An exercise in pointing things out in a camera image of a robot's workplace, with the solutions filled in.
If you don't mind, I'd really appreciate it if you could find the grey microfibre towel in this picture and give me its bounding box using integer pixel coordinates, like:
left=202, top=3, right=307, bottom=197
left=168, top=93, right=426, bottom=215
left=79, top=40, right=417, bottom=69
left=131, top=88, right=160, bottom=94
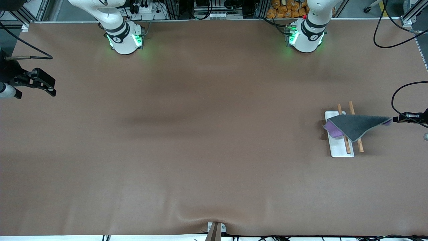
left=323, top=114, right=392, bottom=142

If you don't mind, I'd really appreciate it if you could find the orange snack bags pile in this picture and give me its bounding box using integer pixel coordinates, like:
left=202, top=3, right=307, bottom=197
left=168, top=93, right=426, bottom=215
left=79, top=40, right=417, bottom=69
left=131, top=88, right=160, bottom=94
left=266, top=0, right=310, bottom=19

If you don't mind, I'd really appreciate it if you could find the brown table mat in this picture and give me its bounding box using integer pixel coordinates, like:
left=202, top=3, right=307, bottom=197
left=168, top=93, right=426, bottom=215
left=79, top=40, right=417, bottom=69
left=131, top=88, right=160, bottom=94
left=0, top=20, right=428, bottom=236

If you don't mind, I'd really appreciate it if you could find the black electronics box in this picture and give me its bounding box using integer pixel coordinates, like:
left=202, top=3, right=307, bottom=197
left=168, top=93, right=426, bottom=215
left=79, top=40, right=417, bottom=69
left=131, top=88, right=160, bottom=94
left=194, top=0, right=258, bottom=19

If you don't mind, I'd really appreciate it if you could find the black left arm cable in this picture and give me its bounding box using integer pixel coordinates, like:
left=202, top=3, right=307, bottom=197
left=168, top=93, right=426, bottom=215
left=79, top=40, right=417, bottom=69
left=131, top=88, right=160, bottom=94
left=373, top=0, right=428, bottom=128

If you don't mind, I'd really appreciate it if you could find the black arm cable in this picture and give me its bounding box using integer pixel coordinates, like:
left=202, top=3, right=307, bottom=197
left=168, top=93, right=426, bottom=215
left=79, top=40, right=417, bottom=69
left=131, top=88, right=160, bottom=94
left=373, top=0, right=428, bottom=128
left=0, top=22, right=53, bottom=61

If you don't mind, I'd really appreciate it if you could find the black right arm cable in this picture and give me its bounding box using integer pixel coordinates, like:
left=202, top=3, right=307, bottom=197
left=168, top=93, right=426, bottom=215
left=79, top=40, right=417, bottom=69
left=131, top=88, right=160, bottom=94
left=0, top=22, right=53, bottom=61

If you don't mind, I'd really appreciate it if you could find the aluminium frame profile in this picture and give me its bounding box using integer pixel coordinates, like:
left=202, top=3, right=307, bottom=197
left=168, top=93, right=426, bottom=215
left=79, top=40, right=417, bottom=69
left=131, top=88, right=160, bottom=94
left=400, top=0, right=428, bottom=28
left=10, top=0, right=50, bottom=31

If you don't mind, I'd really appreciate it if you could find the metal table clamp bracket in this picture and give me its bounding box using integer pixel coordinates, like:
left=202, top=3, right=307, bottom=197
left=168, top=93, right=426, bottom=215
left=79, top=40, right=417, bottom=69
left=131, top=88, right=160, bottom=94
left=207, top=222, right=226, bottom=241

